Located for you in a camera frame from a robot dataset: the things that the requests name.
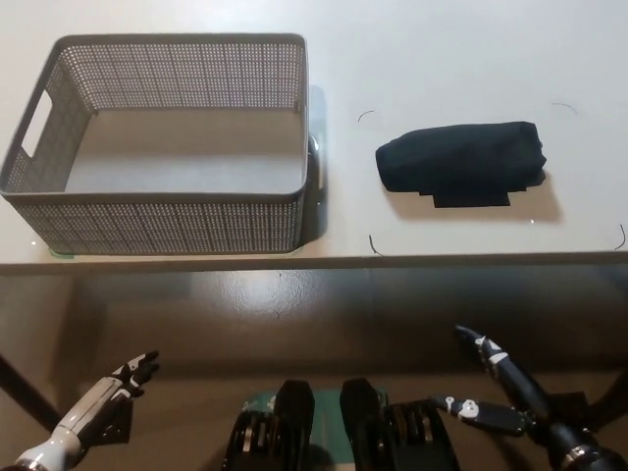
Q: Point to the grey perforated plastic basket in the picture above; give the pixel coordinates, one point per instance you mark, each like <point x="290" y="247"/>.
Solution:
<point x="147" y="221"/>

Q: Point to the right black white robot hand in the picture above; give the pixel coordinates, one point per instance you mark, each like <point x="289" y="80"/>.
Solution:
<point x="520" y="387"/>

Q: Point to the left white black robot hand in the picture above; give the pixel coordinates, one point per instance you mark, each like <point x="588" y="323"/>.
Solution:
<point x="93" y="400"/>

